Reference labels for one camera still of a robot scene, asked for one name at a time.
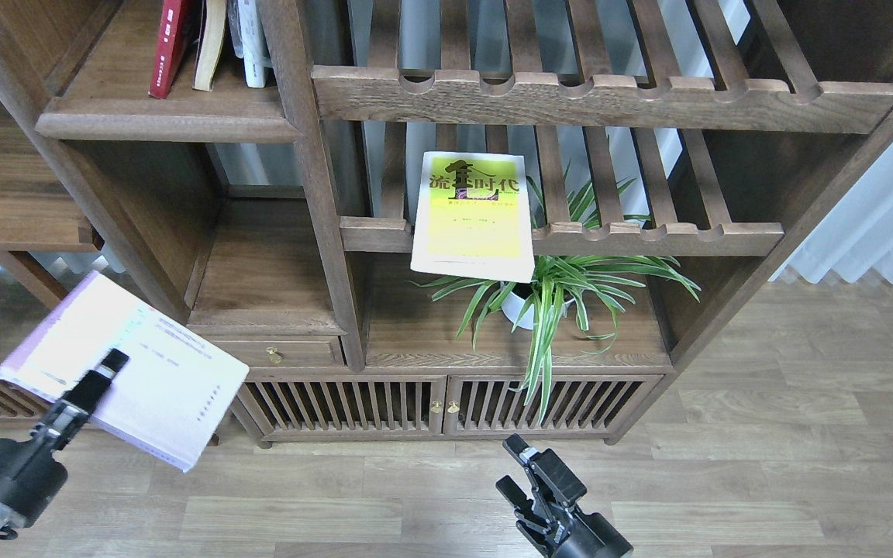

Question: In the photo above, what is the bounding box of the upright white book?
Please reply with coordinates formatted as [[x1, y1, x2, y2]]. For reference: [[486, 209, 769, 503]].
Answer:
[[237, 1, 272, 88]]

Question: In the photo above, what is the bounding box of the yellow green cover book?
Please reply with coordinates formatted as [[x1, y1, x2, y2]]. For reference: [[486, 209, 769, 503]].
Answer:
[[410, 150, 535, 284]]

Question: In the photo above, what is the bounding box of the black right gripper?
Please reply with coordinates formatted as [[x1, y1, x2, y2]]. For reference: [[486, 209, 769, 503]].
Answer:
[[495, 434, 634, 557]]

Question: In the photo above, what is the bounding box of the brass drawer knob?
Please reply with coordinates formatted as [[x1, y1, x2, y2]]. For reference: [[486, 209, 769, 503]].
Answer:
[[265, 347, 284, 365]]

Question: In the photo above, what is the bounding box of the red cover book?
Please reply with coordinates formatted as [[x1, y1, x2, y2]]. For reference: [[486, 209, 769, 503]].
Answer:
[[148, 1, 201, 99]]

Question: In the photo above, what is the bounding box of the green spider plant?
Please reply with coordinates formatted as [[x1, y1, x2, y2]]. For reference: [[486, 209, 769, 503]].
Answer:
[[413, 161, 702, 425]]

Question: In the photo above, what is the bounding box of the white cover book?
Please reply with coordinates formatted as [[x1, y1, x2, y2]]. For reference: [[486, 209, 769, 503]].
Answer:
[[0, 271, 249, 472]]

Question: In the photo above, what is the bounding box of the dark wooden bookshelf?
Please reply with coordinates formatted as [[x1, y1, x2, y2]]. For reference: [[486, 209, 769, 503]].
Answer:
[[0, 1, 893, 447]]

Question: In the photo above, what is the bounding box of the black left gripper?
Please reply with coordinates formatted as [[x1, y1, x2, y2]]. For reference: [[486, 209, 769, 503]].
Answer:
[[0, 349, 129, 539]]

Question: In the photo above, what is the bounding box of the upright tan book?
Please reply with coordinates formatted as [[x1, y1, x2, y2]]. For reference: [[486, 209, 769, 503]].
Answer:
[[192, 1, 228, 91]]

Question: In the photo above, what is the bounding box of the white plant pot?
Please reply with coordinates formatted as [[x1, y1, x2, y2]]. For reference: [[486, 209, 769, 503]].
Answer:
[[499, 281, 574, 331]]

